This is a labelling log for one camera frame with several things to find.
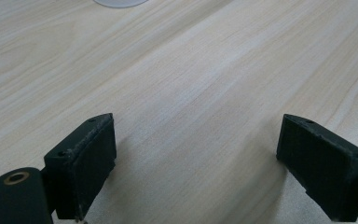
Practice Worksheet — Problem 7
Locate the white round plate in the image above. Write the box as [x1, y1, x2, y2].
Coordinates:
[92, 0, 149, 8]

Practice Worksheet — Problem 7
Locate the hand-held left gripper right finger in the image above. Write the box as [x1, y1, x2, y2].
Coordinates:
[275, 113, 358, 222]

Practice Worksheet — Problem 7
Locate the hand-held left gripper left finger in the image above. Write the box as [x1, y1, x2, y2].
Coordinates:
[43, 112, 117, 222]

